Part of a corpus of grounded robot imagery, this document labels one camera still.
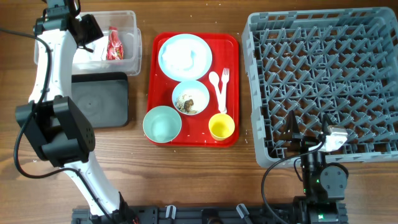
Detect white napkin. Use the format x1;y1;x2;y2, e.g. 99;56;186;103
73;39;108;63

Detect black plastic tray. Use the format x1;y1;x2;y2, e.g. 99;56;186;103
72;72;129;128

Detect red snack wrapper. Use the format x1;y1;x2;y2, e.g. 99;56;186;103
106;26;124;60

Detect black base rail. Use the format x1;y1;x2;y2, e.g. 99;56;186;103
71;203;348;224

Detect red serving tray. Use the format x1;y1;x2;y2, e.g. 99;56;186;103
147;32;239;147

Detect yellow plastic cup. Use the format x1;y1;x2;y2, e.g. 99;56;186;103
208;113;236;141

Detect clear plastic bin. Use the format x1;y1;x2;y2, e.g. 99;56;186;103
34;11;142;82

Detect small light blue bowl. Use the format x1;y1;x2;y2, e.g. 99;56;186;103
172;80;210;116

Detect large light blue plate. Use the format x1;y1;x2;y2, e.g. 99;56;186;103
158;34;213;82

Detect green bowl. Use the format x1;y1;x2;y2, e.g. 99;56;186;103
143;106;182;144

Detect grey dishwasher rack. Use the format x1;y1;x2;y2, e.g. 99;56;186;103
241;7;397;167

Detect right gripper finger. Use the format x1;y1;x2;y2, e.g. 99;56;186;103
322;114;333;136
283;110;299;135

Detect white plastic fork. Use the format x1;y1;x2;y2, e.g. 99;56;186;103
221;68;229;113

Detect brown food scraps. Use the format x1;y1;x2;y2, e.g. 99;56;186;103
176;98;197;114

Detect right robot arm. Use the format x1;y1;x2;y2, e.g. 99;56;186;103
281;111;349;223

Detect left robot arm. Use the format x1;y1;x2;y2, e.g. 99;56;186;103
14;1;139;223

